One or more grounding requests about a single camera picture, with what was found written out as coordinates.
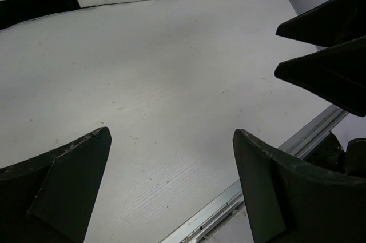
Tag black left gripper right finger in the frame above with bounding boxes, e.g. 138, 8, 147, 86
233, 129, 365, 242

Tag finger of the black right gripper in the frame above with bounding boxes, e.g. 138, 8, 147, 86
276, 0, 365, 47
274, 37, 365, 117

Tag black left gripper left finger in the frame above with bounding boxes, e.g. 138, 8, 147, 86
1, 127, 112, 242

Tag aluminium table edge rail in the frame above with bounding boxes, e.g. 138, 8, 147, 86
163, 105, 347, 242

